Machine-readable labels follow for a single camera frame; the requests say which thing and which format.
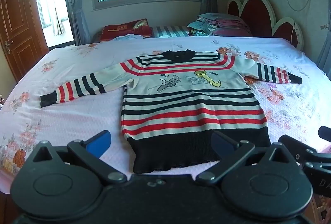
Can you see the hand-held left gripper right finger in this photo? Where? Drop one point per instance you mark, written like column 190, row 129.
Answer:
column 223, row 143

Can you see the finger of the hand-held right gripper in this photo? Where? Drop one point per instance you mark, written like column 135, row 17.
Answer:
column 325, row 133
column 300, row 149

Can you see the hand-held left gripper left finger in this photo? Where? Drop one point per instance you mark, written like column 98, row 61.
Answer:
column 99, row 141

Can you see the striped cartoon print sweater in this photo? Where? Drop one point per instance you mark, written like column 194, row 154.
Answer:
column 181, row 110

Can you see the floral white bedspread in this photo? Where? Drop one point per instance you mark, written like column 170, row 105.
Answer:
column 77, row 115

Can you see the light blue cloth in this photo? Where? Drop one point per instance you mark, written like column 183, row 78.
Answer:
column 129, row 37

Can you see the red patterned pillow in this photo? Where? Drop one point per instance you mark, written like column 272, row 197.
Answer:
column 124, row 29

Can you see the stack of folded bedding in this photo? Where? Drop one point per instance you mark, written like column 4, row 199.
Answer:
column 219, row 23

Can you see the striped grey blanket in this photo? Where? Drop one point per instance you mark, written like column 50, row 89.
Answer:
column 170, row 30

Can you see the red and white headboard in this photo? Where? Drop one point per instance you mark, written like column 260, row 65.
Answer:
column 256, row 16

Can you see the brown wooden door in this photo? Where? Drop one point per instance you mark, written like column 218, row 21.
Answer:
column 18, row 32

